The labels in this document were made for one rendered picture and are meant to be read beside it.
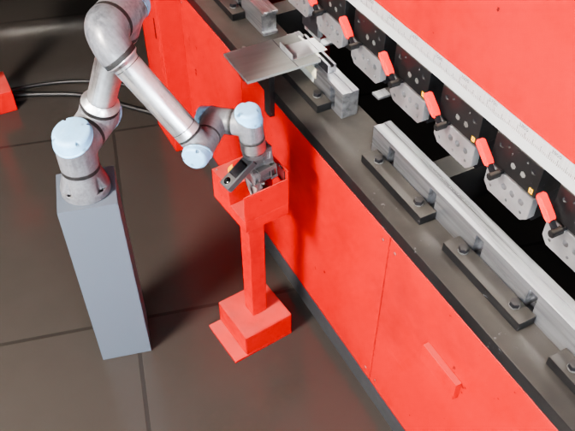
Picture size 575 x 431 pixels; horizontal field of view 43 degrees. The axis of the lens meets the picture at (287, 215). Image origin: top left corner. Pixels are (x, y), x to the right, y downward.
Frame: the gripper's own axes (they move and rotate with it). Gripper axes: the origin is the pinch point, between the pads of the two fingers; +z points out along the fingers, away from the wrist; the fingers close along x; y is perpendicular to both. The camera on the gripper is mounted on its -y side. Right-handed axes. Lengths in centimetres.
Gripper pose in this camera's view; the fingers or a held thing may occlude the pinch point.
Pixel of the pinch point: (254, 199)
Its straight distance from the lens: 227.7
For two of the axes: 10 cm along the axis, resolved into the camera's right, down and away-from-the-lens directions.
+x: -5.5, -5.9, 5.9
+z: 0.7, 6.7, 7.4
